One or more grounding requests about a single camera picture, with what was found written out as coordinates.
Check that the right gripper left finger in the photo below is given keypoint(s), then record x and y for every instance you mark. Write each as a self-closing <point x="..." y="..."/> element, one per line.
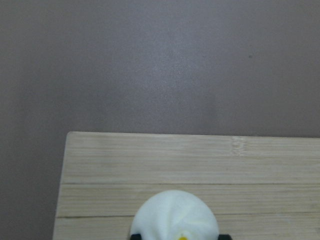
<point x="136" y="236"/>

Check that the bamboo cutting board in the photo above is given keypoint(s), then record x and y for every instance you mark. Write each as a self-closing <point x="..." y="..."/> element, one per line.
<point x="259" y="188"/>

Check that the white steamed bun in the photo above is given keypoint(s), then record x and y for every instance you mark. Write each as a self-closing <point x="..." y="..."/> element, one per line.
<point x="175" y="215"/>

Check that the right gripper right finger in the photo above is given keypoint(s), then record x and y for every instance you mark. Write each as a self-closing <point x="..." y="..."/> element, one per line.
<point x="224" y="237"/>

